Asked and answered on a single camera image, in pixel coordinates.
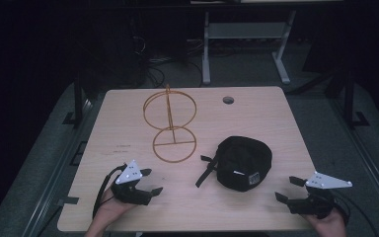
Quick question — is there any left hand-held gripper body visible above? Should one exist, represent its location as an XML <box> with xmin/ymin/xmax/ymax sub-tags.
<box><xmin>111</xmin><ymin>159</ymin><xmax>153</xmax><ymax>206</ymax></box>

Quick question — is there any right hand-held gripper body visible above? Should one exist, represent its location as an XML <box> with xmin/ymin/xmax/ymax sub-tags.
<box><xmin>287</xmin><ymin>171</ymin><xmax>353</xmax><ymax>220</ymax></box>

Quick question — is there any black cap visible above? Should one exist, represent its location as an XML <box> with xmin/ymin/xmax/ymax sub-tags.
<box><xmin>194</xmin><ymin>135</ymin><xmax>273</xmax><ymax>194</ymax></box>

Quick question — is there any gold wire hat stand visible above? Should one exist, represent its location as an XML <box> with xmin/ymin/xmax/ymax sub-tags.
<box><xmin>142</xmin><ymin>84</ymin><xmax>198</xmax><ymax>164</ymax></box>

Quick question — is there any person's left hand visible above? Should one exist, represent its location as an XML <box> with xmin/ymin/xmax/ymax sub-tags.
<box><xmin>84</xmin><ymin>190</ymin><xmax>138</xmax><ymax>237</ymax></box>

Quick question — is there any person's right hand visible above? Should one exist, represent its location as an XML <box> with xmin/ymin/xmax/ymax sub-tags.
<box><xmin>304</xmin><ymin>207</ymin><xmax>347</xmax><ymax>237</ymax></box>

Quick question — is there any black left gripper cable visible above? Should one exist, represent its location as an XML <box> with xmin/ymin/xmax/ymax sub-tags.
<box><xmin>92</xmin><ymin>164</ymin><xmax>127</xmax><ymax>220</ymax></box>

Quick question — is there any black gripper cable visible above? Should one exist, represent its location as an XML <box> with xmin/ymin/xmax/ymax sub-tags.
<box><xmin>331</xmin><ymin>189</ymin><xmax>379</xmax><ymax>237</ymax></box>
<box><xmin>92</xmin><ymin>164</ymin><xmax>127</xmax><ymax>220</ymax></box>

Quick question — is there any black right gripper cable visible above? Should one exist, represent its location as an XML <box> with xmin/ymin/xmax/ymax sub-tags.
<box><xmin>331</xmin><ymin>189</ymin><xmax>379</xmax><ymax>237</ymax></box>

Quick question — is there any black metal stand post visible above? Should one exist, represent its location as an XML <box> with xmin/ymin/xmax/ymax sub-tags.
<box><xmin>62</xmin><ymin>77</ymin><xmax>87</xmax><ymax>128</ymax></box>
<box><xmin>341</xmin><ymin>70</ymin><xmax>371</xmax><ymax>129</ymax></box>

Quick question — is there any bundle of black floor cables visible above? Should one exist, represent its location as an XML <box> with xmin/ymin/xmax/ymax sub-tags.
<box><xmin>129</xmin><ymin>34</ymin><xmax>205</xmax><ymax>89</ymax></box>

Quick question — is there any grey metal table frame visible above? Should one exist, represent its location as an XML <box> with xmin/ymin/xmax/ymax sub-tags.
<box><xmin>201</xmin><ymin>9</ymin><xmax>298</xmax><ymax>86</ymax></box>

